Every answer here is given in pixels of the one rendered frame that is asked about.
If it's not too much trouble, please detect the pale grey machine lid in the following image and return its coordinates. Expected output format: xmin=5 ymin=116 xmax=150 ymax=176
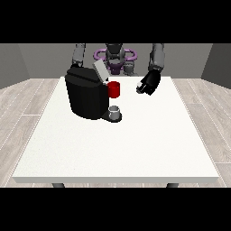
xmin=92 ymin=59 xmax=111 ymax=82

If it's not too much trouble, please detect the grey trunk with purple rings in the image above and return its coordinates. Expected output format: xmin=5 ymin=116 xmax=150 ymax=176
xmin=93 ymin=43 xmax=140 ymax=77

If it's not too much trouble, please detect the black coffee machine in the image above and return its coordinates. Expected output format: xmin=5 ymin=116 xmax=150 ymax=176
xmin=64 ymin=66 xmax=123 ymax=124

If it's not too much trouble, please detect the small grey cup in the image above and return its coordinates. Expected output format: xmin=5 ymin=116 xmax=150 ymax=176
xmin=108 ymin=105 xmax=121 ymax=120

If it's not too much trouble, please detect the red pod holder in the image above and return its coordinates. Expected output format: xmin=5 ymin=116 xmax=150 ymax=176
xmin=107 ymin=80 xmax=121 ymax=99

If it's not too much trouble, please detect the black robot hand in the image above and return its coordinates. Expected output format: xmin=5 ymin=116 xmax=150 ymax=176
xmin=135 ymin=69 xmax=162 ymax=97

